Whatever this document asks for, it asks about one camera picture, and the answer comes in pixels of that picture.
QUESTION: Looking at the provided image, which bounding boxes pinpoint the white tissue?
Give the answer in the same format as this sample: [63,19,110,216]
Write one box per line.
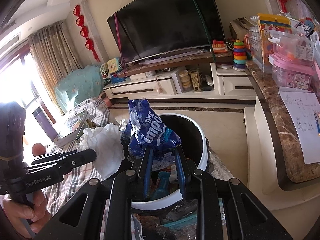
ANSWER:
[77,123,125,180]

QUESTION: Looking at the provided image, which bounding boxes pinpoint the blue transparent plastic bag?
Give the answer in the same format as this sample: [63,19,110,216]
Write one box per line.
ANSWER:
[123,99,181,161]

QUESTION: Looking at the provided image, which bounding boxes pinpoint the white rimmed black trash bin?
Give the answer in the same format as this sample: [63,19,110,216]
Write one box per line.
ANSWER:
[132,113,209,211]

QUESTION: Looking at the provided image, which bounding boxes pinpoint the children's activity book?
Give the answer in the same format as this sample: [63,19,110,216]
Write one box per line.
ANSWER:
[54,110,91,147]

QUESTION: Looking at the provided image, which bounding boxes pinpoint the purple thermos bottle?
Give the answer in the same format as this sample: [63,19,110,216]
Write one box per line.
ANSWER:
[33,107,58,141]

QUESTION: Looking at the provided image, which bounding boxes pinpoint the marble topped counter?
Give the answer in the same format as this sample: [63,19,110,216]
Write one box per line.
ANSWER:
[246,61,319,191]

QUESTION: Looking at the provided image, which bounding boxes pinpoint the plaid grey red tablecloth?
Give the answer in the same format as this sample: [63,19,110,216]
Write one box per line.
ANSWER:
[41,97,141,240]

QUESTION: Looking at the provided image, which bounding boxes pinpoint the teal floral covered bundle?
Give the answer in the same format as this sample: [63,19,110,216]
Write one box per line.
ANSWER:
[54,65,104,113]

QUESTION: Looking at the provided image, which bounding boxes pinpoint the beige patterned curtain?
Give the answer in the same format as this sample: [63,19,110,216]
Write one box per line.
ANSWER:
[28,21,82,106]

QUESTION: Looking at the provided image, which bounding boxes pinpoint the yellow toy phone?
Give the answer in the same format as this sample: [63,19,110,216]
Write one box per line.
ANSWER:
[107,57,122,74]

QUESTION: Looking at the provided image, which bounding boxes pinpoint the white paper sheet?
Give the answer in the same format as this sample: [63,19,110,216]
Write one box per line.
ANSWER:
[279,87,319,164]

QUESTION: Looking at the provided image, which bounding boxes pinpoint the stacked round wooden containers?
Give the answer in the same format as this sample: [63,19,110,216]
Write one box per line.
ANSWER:
[178,70,192,92]

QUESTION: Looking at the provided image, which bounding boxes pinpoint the white tv cabinet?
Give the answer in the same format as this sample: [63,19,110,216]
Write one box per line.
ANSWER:
[104,63,256,103]

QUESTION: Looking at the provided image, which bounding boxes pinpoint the wooden abacus toy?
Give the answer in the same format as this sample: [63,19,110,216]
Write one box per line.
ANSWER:
[189,69,202,92]

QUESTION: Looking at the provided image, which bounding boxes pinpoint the pink lidded plastic box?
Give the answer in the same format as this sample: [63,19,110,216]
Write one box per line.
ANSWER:
[267,29,318,91]

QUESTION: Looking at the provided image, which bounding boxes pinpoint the red hanging lantern decoration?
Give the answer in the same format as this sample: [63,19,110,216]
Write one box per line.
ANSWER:
[73,4,100,62]

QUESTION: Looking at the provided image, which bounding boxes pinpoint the red toy telephone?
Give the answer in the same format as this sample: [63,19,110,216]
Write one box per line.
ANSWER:
[212,40,228,54]

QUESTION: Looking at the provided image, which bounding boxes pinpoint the black curved television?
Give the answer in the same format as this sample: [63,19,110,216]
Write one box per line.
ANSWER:
[107,0,225,63]

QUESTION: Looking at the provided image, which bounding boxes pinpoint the black tracking camera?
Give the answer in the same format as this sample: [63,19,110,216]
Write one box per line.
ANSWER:
[1,102,25,179]

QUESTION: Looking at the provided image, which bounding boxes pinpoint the rainbow stacking ring toy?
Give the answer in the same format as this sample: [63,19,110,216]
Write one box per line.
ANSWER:
[233,40,247,72]

